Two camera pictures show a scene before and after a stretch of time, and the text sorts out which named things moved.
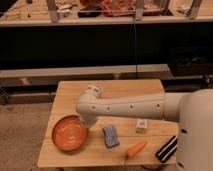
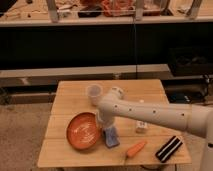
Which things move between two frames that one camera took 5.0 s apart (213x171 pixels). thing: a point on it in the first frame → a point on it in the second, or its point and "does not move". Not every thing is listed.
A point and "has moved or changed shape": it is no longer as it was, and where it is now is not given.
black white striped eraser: (167, 150) does not move
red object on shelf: (112, 8) does not move
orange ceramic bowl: (69, 133) has moved or changed shape
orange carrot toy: (135, 148) does not move
